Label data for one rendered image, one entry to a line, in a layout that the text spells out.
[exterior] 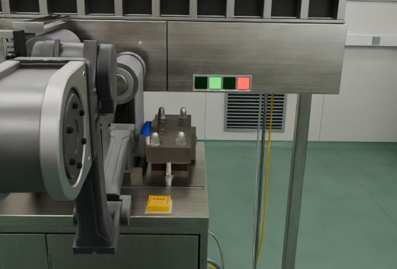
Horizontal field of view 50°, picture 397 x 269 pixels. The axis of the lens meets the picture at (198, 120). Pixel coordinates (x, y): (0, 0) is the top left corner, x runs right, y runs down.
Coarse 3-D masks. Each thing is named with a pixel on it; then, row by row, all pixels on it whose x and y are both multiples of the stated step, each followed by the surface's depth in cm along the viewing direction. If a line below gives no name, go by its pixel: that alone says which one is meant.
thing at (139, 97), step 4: (140, 72) 163; (140, 76) 163; (140, 80) 164; (140, 84) 164; (140, 88) 164; (140, 92) 164; (136, 96) 154; (140, 96) 164; (136, 100) 154; (140, 100) 164; (136, 104) 154; (140, 104) 165; (136, 108) 154; (140, 108) 165; (136, 112) 154; (140, 112) 165; (136, 116) 154; (140, 116) 165; (140, 120) 165; (136, 124) 155
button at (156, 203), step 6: (150, 198) 138; (156, 198) 138; (162, 198) 138; (168, 198) 138; (150, 204) 134; (156, 204) 135; (162, 204) 135; (168, 204) 135; (150, 210) 134; (156, 210) 134; (162, 210) 134; (168, 210) 134
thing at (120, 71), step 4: (120, 68) 147; (120, 72) 147; (124, 72) 147; (128, 76) 148; (128, 80) 148; (132, 80) 148; (128, 84) 148; (132, 84) 148; (128, 88) 149; (132, 88) 149; (124, 92) 150; (128, 92) 149; (120, 96) 150; (124, 96) 150
